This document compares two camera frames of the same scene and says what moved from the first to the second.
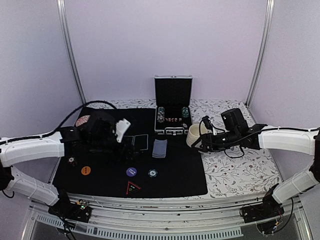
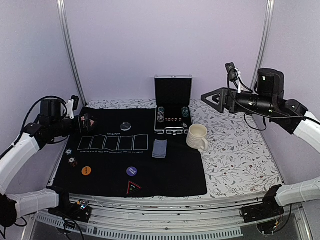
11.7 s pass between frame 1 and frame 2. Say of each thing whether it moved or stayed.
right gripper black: moved
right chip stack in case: stayed
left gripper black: moved
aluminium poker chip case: stayed
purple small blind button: stayed
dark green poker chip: moved
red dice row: stayed
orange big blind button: stayed
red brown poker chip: stayed
